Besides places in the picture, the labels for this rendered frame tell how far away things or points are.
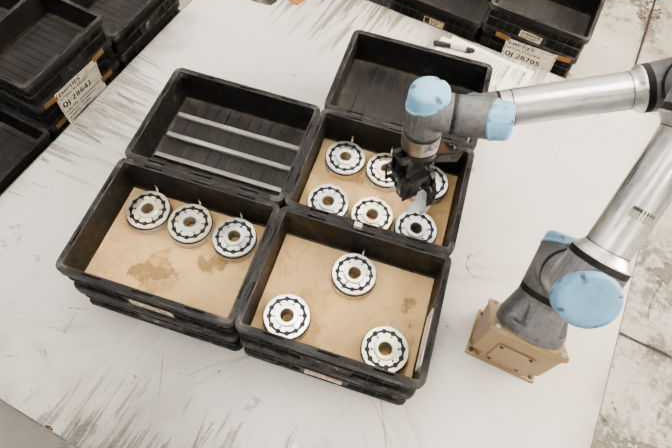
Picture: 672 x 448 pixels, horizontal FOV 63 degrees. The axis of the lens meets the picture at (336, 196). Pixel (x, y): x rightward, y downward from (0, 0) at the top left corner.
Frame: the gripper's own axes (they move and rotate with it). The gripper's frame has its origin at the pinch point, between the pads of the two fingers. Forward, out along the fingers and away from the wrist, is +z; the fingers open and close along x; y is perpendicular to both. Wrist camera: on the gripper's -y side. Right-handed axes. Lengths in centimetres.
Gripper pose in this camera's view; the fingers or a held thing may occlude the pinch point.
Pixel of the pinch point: (416, 200)
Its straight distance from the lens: 127.0
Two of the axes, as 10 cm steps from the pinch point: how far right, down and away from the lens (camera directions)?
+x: 4.8, 7.1, -5.2
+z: 0.0, 6.0, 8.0
